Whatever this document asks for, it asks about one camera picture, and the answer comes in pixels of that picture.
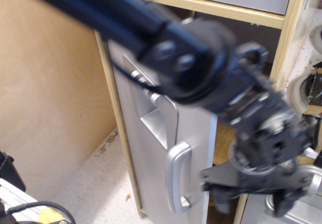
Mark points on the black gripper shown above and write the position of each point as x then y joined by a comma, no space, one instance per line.
225,182

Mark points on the silver fridge door handle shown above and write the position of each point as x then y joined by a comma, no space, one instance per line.
175,158

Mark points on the silver fridge door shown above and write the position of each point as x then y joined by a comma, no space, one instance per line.
197,128

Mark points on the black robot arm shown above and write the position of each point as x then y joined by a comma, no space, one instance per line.
200,64

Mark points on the silver oven door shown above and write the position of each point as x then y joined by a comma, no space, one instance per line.
255,210

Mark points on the silver oven knob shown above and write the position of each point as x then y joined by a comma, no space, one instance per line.
313,181

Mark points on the wooden toy kitchen cabinet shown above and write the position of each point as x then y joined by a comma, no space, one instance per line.
286,24

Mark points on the silver ice dispenser panel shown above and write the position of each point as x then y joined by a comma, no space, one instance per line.
155,113

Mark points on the white speckled stove top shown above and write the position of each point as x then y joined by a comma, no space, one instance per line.
303,55

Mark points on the orange tape piece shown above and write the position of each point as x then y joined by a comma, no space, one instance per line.
48,215

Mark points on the silver oven door handle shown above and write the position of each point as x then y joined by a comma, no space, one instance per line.
305,210

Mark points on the aluminium frame rail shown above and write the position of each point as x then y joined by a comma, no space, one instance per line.
11,196

